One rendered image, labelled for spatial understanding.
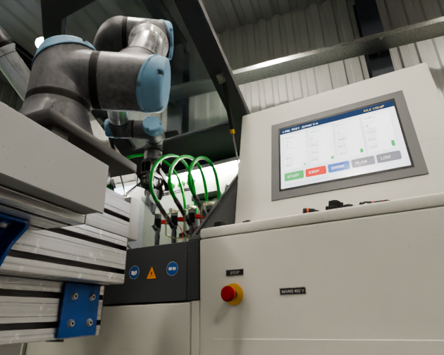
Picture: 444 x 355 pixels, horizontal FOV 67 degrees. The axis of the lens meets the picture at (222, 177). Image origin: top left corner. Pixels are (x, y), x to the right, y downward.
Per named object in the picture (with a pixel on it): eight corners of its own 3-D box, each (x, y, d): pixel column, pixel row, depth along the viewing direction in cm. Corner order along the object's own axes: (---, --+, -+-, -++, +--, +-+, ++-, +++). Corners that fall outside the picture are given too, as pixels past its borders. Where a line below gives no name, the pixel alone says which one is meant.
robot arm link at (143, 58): (91, 120, 67) (127, 52, 112) (168, 124, 69) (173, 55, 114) (84, 58, 60) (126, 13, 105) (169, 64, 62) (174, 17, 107)
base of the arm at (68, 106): (51, 122, 52) (60, 71, 56) (-19, 140, 57) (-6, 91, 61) (111, 160, 66) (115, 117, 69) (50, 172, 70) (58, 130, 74)
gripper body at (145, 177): (135, 187, 133) (137, 160, 138) (149, 194, 141) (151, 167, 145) (151, 184, 130) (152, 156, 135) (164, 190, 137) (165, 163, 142)
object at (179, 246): (33, 308, 115) (41, 260, 121) (44, 308, 119) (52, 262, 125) (186, 301, 89) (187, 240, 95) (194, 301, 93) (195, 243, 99)
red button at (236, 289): (217, 305, 81) (216, 282, 83) (225, 306, 84) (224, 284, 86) (237, 304, 78) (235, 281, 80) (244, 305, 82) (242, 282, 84)
